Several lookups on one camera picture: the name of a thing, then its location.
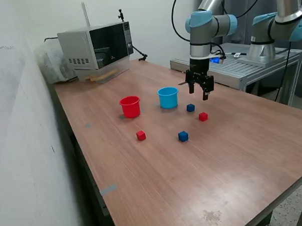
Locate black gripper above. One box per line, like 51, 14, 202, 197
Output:
184, 56, 216, 102

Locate aluminium robot base table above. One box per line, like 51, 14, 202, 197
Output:
168, 40, 302, 107

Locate blue plastic bin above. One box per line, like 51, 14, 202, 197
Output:
156, 86, 180, 110

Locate red plastic bin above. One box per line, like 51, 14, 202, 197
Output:
118, 95, 142, 120

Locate clear plastic container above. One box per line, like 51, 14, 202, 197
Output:
77, 53, 131, 86

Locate wooden pieces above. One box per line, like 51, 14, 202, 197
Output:
84, 67, 118, 84

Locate silver microwave oven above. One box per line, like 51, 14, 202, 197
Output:
55, 18, 135, 73

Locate long grey tape strip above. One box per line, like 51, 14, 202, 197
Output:
99, 183, 118, 197

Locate thin metal rod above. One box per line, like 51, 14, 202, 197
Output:
81, 1, 92, 28

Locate clear plastic bag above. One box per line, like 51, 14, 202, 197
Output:
33, 41, 79, 85

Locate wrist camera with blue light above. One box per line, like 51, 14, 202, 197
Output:
209, 54, 226, 65

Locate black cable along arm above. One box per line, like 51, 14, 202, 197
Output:
170, 0, 261, 46

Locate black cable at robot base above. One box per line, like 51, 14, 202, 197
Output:
274, 40, 292, 103

